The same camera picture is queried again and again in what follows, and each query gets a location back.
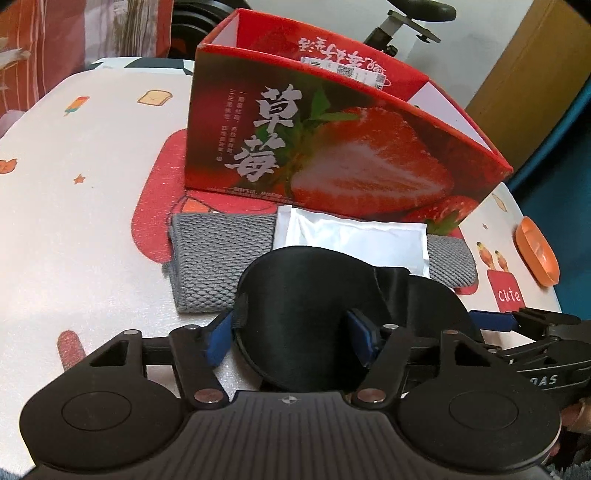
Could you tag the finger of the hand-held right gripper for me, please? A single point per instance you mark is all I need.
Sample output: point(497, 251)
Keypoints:
point(521, 353)
point(491, 321)

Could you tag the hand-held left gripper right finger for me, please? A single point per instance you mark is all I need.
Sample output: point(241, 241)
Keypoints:
point(362, 340)

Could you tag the orange dish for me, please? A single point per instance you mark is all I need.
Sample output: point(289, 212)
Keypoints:
point(538, 251)

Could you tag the grey knitted cloth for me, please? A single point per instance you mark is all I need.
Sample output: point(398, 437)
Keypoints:
point(207, 258)

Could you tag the pink printed curtain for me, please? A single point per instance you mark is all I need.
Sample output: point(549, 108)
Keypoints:
point(55, 37)

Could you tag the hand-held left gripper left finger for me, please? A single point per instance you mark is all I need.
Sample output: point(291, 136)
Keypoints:
point(220, 339)

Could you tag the blue fuzzy cloth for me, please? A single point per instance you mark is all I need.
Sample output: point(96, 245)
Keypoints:
point(572, 461)

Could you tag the wooden door frame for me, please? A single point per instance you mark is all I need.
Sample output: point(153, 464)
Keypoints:
point(531, 69)

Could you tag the white foil packet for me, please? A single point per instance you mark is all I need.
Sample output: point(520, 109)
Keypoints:
point(351, 240)

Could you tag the black exercise bike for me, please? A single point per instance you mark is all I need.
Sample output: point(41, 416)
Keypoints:
point(420, 11)

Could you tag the red strawberry print box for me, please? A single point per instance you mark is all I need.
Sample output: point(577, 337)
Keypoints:
point(369, 152)

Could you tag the teal curtain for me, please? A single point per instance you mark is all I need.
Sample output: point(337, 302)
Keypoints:
point(570, 184)

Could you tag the printed tablecloth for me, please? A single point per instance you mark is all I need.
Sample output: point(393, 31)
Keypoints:
point(92, 207)

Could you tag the person's right hand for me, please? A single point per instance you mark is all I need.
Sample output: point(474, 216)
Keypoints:
point(575, 416)

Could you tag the black eye mask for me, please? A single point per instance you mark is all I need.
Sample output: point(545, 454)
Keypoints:
point(295, 314)

